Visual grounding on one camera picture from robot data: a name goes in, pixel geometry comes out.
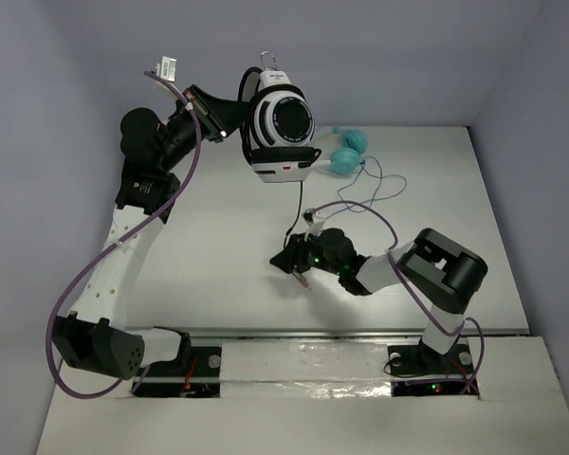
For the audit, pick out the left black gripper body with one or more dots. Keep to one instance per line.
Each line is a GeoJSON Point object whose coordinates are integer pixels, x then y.
{"type": "Point", "coordinates": [208, 117]}

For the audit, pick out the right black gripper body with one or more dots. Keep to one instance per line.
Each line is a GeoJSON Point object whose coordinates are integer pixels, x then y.
{"type": "Point", "coordinates": [310, 255]}

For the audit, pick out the black and white headphones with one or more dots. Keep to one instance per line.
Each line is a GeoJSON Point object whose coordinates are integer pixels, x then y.
{"type": "Point", "coordinates": [279, 126]}

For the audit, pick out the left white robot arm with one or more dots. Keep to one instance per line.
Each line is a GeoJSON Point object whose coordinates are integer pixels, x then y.
{"type": "Point", "coordinates": [87, 325]}

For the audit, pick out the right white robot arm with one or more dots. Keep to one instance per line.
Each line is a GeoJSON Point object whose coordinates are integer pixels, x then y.
{"type": "Point", "coordinates": [439, 274]}

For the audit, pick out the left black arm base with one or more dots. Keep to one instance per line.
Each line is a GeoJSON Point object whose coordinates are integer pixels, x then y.
{"type": "Point", "coordinates": [195, 375]}

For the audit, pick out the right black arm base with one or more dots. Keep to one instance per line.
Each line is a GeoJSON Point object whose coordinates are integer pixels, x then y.
{"type": "Point", "coordinates": [413, 374]}

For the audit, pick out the teal headphones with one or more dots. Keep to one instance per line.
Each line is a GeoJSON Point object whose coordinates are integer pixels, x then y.
{"type": "Point", "coordinates": [343, 161]}

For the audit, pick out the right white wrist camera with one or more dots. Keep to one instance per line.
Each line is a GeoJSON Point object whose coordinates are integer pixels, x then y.
{"type": "Point", "coordinates": [314, 222]}

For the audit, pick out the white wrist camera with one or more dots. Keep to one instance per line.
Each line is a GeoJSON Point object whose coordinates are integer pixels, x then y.
{"type": "Point", "coordinates": [314, 222]}
{"type": "Point", "coordinates": [164, 76]}

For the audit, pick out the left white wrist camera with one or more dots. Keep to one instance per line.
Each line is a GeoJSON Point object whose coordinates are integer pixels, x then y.
{"type": "Point", "coordinates": [164, 76]}

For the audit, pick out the aluminium rail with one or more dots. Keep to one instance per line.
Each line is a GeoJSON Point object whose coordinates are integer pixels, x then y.
{"type": "Point", "coordinates": [248, 334]}

